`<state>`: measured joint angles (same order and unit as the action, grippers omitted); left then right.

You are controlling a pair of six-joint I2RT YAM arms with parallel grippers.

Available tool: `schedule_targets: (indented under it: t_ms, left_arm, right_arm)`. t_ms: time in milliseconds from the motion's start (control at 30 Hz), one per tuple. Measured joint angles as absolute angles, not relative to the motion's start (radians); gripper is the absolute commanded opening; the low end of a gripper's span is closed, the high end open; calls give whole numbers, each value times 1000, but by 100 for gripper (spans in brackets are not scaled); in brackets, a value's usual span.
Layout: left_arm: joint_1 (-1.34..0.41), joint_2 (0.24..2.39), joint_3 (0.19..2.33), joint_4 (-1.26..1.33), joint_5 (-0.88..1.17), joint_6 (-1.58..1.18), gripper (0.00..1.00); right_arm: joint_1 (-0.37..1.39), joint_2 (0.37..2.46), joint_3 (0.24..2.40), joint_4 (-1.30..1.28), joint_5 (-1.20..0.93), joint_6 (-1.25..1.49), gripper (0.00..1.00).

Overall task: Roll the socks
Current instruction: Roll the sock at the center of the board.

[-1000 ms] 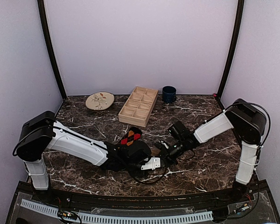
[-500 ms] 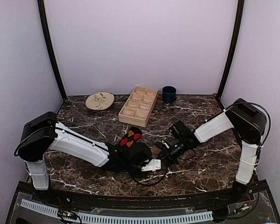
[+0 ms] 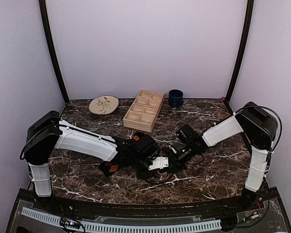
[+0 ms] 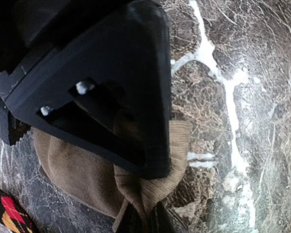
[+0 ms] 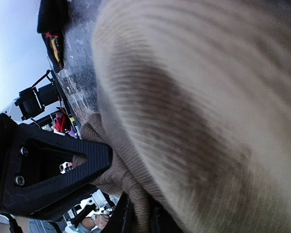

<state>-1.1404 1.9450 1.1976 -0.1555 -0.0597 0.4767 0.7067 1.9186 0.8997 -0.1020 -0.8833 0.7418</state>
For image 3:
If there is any tan beige sock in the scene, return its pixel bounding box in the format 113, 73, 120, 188
153, 169, 170, 182

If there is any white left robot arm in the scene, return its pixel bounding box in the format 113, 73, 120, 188
20, 111, 169, 212

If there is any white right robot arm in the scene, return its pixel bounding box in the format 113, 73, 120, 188
162, 101, 282, 211

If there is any argyle patterned sock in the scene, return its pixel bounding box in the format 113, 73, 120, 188
98, 137, 145, 177

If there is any wooden compartment tray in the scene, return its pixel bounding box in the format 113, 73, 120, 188
123, 90, 165, 133

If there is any dark blue mug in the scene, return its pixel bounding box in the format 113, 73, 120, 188
168, 89, 183, 108

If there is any cream floral plate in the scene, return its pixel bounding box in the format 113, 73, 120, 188
89, 96, 119, 115

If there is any white slotted cable duct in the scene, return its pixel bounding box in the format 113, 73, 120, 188
20, 207, 222, 233

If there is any black right frame post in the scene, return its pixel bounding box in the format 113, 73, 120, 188
225, 0, 254, 105

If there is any black frame post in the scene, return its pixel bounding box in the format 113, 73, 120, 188
38, 0, 70, 105
225, 0, 254, 105

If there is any black left frame post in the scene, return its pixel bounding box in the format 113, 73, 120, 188
38, 0, 70, 105

